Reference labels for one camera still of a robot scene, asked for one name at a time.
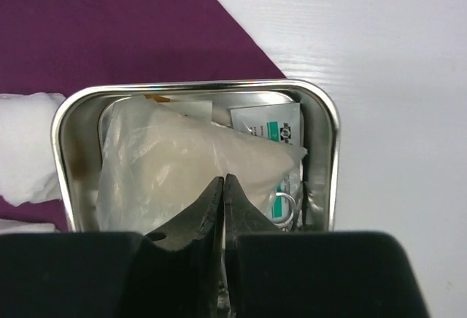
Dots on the hemostat forceps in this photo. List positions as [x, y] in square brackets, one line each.
[283, 210]

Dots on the purple cloth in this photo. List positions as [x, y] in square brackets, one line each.
[63, 46]

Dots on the steel tray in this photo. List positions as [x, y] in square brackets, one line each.
[80, 126]

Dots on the gauze pad top right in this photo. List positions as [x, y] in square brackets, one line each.
[28, 172]

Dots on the gauze pad middle right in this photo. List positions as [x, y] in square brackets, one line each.
[14, 226]

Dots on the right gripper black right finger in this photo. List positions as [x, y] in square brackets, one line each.
[272, 273]

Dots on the gauze pad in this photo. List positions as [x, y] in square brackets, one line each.
[28, 172]
[14, 226]

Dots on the bag of cotton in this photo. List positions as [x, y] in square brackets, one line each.
[156, 162]

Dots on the suture packet white green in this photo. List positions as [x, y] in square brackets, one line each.
[278, 122]

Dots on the scalpel with orange cover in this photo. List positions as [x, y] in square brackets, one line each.
[157, 98]

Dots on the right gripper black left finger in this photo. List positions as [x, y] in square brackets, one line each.
[172, 271]

